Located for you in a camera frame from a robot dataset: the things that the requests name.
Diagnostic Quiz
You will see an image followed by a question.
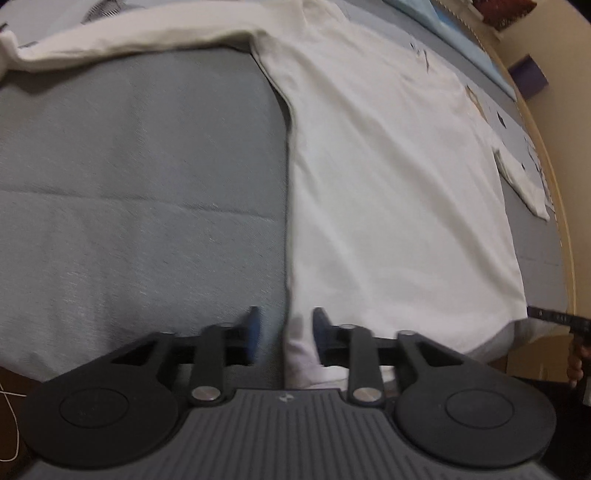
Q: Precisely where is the purple box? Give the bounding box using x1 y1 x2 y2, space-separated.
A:
508 54 550 99

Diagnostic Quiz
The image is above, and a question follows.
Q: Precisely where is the grey blanket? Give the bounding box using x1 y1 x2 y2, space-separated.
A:
0 46 573 385

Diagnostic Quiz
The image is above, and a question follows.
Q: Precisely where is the white long-sleeve shirt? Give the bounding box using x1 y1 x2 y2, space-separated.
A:
0 0 552 391

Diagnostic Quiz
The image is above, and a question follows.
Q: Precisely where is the light blue pillow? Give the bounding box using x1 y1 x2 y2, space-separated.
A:
383 0 519 101

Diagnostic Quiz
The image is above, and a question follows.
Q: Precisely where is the white cable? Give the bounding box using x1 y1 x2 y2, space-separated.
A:
0 368 23 463

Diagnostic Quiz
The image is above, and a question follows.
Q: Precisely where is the printed bed sheet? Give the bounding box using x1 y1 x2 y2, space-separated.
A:
0 0 557 213

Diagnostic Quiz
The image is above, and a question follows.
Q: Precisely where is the dark red patterned cloth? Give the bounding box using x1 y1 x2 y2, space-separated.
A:
475 0 539 31

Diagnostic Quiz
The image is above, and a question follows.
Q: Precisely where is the wooden bed frame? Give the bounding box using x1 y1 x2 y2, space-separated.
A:
457 14 579 317

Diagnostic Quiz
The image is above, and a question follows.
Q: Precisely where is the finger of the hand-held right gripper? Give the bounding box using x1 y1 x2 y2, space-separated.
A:
526 305 577 325

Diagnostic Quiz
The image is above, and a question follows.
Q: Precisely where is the person's right hand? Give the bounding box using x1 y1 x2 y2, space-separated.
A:
566 345 584 389

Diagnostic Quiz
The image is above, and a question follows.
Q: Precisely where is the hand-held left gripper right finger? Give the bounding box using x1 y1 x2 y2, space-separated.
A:
312 307 467 408

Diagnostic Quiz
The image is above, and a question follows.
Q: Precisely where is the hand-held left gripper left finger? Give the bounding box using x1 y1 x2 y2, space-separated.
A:
110 306 262 408

